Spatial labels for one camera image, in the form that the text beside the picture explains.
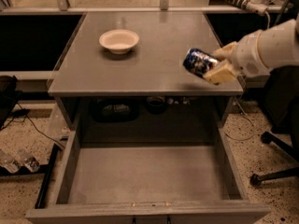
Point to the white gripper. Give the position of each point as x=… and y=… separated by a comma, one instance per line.
x=247, y=56

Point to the blue pepsi can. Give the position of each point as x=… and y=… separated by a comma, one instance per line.
x=198, y=62

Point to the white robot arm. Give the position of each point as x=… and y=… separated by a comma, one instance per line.
x=279, y=45

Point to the open grey top drawer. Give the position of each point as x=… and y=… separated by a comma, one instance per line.
x=148, y=184

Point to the white power strip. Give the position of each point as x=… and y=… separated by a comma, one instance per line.
x=253, y=6

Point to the grey cabinet counter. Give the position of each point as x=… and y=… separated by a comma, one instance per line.
x=154, y=67

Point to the black office chair base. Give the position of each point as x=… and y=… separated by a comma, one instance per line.
x=283, y=155

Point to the white bowl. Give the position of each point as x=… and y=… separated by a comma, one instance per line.
x=119, y=41

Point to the black metal stand base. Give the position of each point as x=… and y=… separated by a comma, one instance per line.
x=45, y=170

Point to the clear plastic bottle right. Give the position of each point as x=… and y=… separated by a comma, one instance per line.
x=28, y=161

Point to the clear plastic bottle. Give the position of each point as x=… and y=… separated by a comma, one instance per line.
x=9, y=163
x=28, y=161

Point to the clear plastic bottle left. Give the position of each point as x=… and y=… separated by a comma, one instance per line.
x=9, y=163

